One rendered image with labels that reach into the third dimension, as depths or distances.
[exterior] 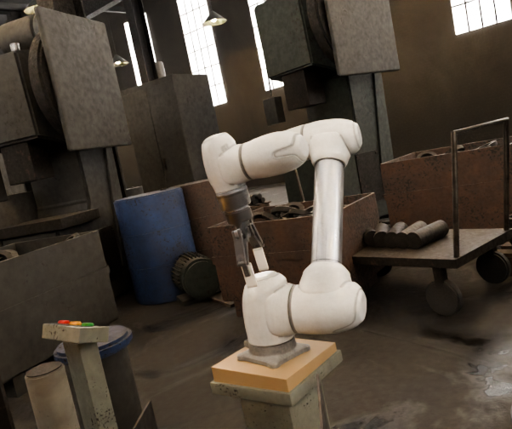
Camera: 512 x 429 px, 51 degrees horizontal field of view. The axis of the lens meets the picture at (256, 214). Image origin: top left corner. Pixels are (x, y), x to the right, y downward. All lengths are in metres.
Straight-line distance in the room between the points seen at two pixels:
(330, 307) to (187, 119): 4.42
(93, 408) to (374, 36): 4.97
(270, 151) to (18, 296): 2.22
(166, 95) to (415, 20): 8.29
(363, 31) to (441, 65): 7.03
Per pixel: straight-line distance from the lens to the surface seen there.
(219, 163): 1.44
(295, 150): 1.38
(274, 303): 1.69
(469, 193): 4.40
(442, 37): 12.92
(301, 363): 1.73
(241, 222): 1.48
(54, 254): 3.51
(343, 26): 5.75
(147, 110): 6.10
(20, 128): 4.64
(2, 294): 3.26
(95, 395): 1.99
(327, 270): 1.68
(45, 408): 1.87
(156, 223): 4.33
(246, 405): 1.87
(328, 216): 1.77
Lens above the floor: 1.06
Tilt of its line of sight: 7 degrees down
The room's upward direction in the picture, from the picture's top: 11 degrees counter-clockwise
